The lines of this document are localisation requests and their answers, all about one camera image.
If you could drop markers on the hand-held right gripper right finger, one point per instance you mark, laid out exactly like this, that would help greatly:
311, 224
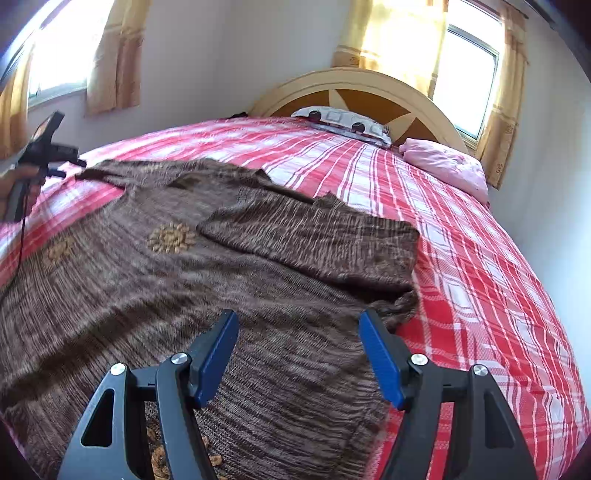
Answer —
381, 360

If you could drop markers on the yellow curtain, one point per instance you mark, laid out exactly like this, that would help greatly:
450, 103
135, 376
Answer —
117, 55
392, 41
14, 110
505, 101

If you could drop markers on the pink pillow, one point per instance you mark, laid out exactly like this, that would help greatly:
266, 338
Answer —
445, 166

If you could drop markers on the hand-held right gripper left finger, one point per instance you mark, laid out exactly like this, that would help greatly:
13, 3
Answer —
217, 360

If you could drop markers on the window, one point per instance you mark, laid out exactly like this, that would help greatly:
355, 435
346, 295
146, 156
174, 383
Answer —
468, 78
64, 50

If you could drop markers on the grey patterned pillow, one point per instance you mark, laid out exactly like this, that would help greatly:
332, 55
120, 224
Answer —
339, 121

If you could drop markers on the person's left hand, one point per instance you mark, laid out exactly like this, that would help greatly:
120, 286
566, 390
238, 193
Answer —
5, 189

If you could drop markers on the red plaid bedsheet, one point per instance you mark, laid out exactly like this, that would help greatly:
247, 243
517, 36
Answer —
485, 286

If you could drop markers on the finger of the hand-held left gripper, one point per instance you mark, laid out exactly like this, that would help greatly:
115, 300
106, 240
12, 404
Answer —
79, 162
56, 173

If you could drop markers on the brown knit sweater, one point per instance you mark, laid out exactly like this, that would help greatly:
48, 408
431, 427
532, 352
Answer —
184, 295

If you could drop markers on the cream wooden headboard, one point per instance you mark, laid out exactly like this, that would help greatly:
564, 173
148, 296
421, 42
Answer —
364, 92

